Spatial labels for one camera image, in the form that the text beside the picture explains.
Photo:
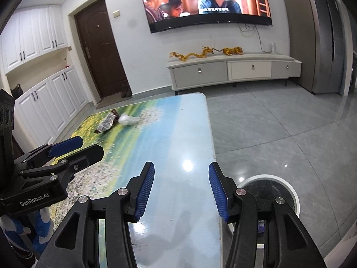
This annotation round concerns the pair of dark shoes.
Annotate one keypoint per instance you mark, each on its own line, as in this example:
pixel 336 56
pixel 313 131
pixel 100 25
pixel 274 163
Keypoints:
pixel 126 91

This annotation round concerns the white crumpled bag far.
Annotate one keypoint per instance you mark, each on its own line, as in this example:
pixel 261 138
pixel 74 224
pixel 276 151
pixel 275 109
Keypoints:
pixel 127 120

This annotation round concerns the white light switch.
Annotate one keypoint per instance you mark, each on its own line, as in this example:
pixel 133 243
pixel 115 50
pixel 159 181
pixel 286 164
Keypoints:
pixel 116 13

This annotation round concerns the dark brown entrance door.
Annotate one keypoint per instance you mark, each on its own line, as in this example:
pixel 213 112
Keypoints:
pixel 100 49

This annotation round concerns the white wall cabinets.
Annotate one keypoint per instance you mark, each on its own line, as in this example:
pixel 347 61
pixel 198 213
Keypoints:
pixel 37 70

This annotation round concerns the grey steel refrigerator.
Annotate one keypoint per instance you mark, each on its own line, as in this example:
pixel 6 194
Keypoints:
pixel 317 41

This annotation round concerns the brown snack wrapper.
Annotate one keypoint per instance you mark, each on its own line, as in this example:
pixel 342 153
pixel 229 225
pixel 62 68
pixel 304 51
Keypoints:
pixel 111 118

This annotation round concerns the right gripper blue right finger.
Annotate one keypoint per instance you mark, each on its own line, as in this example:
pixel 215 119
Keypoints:
pixel 223 194

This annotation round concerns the golden dragon ornament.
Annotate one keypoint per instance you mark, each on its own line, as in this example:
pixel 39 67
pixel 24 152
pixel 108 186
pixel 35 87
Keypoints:
pixel 206 51

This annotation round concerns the white round trash bin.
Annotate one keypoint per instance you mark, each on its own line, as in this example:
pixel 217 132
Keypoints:
pixel 267 187

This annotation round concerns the large purple plastic bag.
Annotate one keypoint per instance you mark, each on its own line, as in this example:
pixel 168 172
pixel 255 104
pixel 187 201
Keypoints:
pixel 261 226

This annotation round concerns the landscape print table cover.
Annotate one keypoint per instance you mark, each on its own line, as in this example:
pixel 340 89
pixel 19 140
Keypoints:
pixel 157 172

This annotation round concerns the blue white gloved left hand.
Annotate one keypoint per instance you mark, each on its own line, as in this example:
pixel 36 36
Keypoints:
pixel 31 234

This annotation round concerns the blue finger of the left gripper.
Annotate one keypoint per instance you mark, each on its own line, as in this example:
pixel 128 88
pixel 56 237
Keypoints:
pixel 65 147

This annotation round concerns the white tv cabinet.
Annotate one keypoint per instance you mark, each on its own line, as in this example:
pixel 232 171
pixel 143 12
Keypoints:
pixel 222 69

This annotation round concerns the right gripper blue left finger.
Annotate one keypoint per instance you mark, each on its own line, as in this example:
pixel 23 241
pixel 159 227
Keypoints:
pixel 139 188

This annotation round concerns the wall mounted television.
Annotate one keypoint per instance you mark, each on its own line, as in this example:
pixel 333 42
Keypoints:
pixel 167 14

